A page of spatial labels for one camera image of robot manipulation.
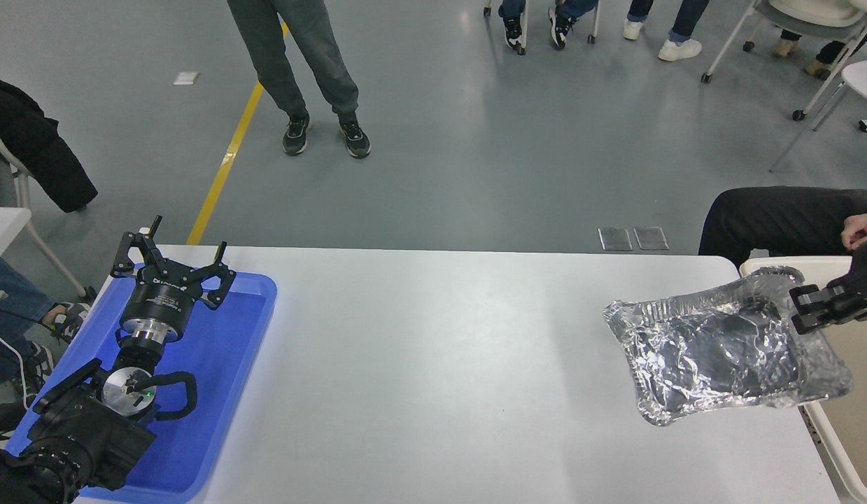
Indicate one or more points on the black jacket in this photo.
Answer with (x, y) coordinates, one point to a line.
(34, 147)

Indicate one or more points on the standing person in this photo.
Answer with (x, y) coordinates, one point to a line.
(272, 56)

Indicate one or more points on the silver foil plate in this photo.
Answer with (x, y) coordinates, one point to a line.
(706, 350)

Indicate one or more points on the blue plastic tray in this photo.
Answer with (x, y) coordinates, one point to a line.
(216, 392)

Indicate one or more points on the small white table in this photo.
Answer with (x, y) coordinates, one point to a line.
(3, 231)

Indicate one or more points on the person with white shoes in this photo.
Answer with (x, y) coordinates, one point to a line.
(679, 49)

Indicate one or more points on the person with tan shoes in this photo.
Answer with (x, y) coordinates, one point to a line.
(785, 47)

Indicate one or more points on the person with black shoes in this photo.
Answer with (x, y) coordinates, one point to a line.
(559, 24)

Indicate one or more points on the metal floor plate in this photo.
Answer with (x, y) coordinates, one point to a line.
(615, 239)
(651, 238)

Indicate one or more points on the person beside bin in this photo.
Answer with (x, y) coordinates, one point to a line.
(776, 217)

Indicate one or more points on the seated person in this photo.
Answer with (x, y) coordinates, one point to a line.
(6, 301)

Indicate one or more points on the person's hand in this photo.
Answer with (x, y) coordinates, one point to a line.
(863, 227)

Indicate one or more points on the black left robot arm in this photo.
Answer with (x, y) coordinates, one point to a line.
(87, 434)

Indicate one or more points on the large pale plastic bin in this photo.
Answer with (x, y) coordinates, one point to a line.
(853, 434)

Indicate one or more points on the cream seat wheeled chair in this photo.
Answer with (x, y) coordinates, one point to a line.
(811, 12)

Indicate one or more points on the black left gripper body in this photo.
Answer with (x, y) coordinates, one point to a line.
(159, 301)

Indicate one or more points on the white frame chair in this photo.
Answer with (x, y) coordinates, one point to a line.
(22, 196)

